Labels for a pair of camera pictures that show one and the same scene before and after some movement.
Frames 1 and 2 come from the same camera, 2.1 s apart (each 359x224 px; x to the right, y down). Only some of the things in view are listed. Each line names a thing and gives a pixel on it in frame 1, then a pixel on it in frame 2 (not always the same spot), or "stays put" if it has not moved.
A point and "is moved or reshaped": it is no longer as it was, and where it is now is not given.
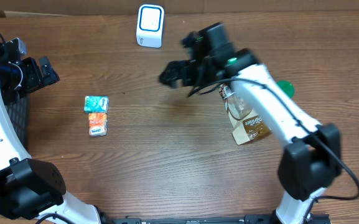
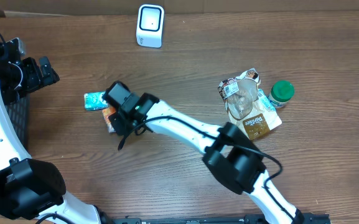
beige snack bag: x=245 y=123 stays put
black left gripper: x=37 y=81 stays put
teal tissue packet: x=98 y=104 is moved or reshaped
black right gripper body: x=197 y=77 -> x=124 y=127
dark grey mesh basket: x=19 y=114 stays put
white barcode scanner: x=150 y=26 stays put
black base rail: x=246 y=219 stays put
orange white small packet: x=97 y=124 -> x=106 y=112
